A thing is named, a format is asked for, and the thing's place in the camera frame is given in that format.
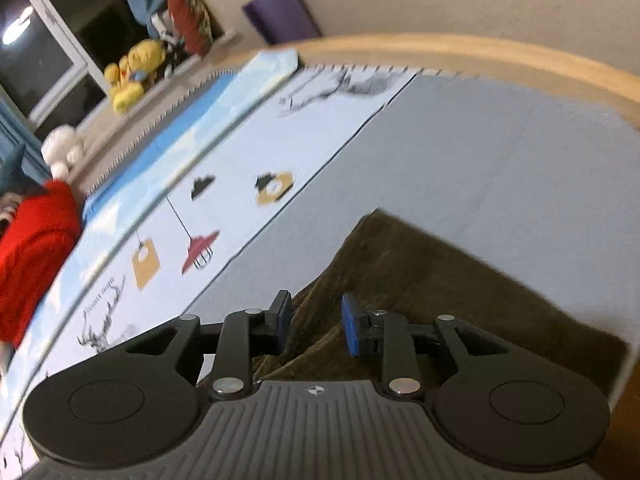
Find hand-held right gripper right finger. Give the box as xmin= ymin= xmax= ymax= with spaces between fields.
xmin=341 ymin=294 xmax=511 ymax=401

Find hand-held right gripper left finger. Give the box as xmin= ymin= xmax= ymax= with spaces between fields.
xmin=125 ymin=290 xmax=293 ymax=401

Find brown corduroy pants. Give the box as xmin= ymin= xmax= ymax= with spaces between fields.
xmin=252 ymin=210 xmax=628 ymax=397

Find light blue leaf-print sheet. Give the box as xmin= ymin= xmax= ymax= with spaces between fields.
xmin=80 ymin=49 xmax=301 ymax=223

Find red folded blanket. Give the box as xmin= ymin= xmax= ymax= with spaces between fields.
xmin=0 ymin=180 xmax=83 ymax=350

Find white window sill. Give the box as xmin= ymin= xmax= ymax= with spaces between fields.
xmin=65 ymin=32 xmax=238 ymax=183

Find yellow duck plush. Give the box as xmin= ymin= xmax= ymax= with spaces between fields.
xmin=104 ymin=62 xmax=146 ymax=113

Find white plush toy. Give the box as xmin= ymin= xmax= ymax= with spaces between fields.
xmin=41 ymin=126 xmax=84 ymax=179

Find yellow bear plush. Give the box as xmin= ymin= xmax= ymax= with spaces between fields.
xmin=127 ymin=39 xmax=168 ymax=81

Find purple bag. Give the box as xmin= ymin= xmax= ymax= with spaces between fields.
xmin=242 ymin=0 xmax=322 ymax=46

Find blue shark plush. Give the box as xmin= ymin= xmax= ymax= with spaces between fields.
xmin=0 ymin=142 xmax=47 ymax=197

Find red patterned cushion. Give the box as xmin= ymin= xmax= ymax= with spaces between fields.
xmin=167 ymin=0 xmax=214 ymax=58

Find white framed window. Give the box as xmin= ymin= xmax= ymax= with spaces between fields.
xmin=0 ymin=0 xmax=138 ymax=131

